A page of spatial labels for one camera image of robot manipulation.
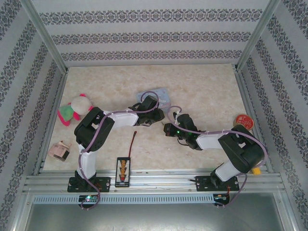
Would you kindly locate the blue blister card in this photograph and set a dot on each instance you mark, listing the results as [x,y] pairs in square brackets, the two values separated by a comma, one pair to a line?
[163,96]

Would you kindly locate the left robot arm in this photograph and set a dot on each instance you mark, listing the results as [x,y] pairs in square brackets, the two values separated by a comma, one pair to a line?
[93,130]

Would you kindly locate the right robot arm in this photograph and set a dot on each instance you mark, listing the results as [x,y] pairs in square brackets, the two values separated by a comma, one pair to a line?
[243,149]

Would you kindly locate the round red tin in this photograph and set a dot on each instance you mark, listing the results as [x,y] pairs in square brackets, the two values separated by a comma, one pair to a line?
[244,121]

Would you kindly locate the black power distribution board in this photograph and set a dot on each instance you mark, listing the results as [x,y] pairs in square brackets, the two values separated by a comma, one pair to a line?
[122,172]

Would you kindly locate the white and pink plush toy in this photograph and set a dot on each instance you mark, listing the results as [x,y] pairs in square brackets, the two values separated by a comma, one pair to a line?
[79,104]

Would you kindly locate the small controller circuit board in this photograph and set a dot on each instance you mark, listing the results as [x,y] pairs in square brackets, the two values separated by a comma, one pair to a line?
[221,198]
[89,198]

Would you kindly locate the yellow block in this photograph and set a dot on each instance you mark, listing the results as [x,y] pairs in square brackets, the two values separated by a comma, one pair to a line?
[257,170]

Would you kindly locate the grey metal shelf panel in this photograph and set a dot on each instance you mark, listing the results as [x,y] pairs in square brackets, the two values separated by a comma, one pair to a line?
[154,219]

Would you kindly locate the pink carton box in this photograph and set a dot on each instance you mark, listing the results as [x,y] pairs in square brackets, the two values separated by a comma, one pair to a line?
[57,151]

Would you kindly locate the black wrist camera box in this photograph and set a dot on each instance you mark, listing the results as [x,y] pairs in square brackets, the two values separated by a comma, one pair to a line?
[170,130]

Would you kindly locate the aluminium frame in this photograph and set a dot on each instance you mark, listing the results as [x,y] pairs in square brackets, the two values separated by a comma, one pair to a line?
[156,178]

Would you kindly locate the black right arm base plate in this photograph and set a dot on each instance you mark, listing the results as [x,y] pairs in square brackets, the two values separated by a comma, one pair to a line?
[203,184]

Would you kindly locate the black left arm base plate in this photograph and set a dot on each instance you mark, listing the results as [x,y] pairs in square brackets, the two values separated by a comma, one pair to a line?
[103,184]

